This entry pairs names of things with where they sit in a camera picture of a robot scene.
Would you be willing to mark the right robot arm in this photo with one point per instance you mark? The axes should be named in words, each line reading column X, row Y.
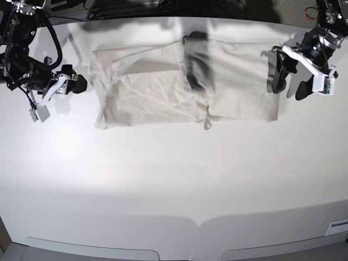
column 19, row 23

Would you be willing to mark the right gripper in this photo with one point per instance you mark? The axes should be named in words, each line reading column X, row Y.
column 62, row 78

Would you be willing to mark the light grey T-shirt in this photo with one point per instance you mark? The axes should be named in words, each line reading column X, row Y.
column 190, row 80

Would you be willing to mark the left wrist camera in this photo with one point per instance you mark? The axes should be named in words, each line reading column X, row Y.
column 323, row 85

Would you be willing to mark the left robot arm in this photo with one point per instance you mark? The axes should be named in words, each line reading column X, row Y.
column 332, row 15

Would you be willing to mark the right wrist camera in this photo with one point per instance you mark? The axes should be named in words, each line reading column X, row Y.
column 40, row 114

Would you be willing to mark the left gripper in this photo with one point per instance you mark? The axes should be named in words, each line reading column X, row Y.
column 313, row 53

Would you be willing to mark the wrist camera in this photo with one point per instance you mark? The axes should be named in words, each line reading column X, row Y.
column 323, row 85
column 40, row 114

